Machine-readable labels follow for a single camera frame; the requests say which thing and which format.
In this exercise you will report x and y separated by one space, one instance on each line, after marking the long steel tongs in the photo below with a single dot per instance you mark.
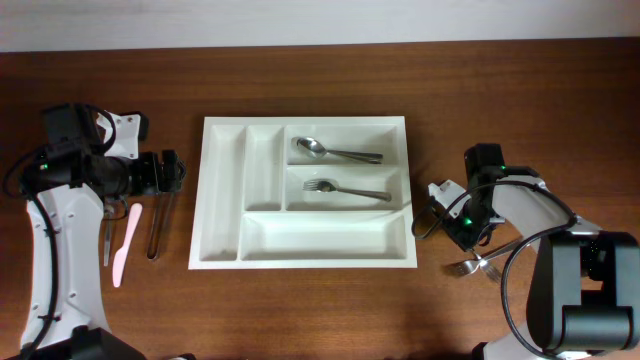
161 217

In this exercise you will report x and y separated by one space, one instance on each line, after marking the small steel tongs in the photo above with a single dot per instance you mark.
109 218

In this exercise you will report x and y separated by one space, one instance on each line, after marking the dark handled steel fork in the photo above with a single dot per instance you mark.
492 272

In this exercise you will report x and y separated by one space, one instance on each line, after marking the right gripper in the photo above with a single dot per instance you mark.
463 236

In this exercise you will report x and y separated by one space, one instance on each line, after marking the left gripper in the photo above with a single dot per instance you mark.
153 181

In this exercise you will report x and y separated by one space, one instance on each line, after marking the white plastic cutlery tray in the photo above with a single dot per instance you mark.
251 211

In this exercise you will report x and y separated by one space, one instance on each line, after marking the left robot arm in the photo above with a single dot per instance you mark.
91 158

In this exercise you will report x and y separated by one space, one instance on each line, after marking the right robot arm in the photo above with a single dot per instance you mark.
584 293

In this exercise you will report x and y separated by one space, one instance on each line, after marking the pink plastic knife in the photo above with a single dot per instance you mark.
120 258

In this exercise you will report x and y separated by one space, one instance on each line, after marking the steel spoon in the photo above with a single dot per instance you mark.
312 146
300 150

